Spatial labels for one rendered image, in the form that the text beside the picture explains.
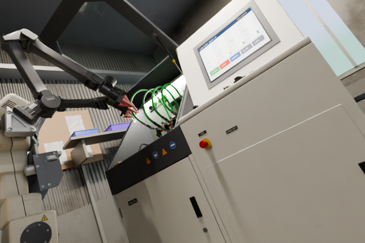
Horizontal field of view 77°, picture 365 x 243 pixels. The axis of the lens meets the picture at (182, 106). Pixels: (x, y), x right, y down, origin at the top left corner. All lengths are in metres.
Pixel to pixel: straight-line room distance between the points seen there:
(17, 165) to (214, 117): 0.89
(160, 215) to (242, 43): 1.07
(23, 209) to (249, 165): 0.93
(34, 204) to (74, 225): 1.95
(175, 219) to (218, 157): 0.43
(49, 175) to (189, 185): 0.64
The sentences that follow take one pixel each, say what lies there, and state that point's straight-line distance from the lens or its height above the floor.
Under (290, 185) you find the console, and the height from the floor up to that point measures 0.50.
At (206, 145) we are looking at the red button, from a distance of 1.09.
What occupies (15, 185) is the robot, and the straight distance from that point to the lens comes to 1.22.
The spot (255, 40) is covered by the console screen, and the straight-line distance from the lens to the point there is 1.36.
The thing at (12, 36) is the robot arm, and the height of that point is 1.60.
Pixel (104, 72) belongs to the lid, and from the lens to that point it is 1.96.
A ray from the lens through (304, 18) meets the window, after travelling 3.59.
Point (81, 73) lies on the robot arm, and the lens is 1.35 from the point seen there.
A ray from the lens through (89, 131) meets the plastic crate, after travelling 2.99.
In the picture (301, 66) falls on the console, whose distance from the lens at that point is 1.00.
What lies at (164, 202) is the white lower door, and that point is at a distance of 1.35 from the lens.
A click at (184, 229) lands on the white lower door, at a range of 1.32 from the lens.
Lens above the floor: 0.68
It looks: 17 degrees up
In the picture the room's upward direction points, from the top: 25 degrees counter-clockwise
